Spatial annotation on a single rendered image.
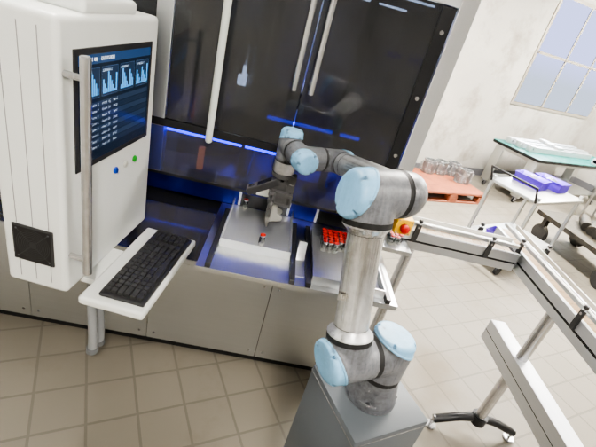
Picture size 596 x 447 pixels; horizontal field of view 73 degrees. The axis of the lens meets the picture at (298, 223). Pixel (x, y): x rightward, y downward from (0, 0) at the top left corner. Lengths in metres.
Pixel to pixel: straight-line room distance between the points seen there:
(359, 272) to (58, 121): 0.78
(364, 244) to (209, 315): 1.25
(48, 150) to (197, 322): 1.19
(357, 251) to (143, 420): 1.39
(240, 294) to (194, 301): 0.23
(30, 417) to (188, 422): 0.63
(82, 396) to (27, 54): 1.47
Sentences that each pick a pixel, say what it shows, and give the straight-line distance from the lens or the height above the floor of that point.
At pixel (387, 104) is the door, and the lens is 1.55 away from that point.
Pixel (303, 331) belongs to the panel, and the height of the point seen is 0.32.
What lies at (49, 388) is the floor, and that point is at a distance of 2.18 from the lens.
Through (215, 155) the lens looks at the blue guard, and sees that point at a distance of 1.60.
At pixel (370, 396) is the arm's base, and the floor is 0.84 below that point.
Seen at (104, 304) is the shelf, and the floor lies 0.80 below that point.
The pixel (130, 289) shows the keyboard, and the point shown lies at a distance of 1.33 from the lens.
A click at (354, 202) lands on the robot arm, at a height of 1.35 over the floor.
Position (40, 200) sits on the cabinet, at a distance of 1.24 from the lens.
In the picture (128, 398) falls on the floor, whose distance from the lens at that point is 2.10.
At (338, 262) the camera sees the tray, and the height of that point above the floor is 0.88.
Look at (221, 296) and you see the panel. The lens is 1.94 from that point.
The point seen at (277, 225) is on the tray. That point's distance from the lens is 1.67.
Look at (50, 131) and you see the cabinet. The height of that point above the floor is 1.29.
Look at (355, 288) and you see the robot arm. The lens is 0.95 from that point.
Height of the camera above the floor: 1.69
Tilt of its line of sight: 28 degrees down
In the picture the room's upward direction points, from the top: 16 degrees clockwise
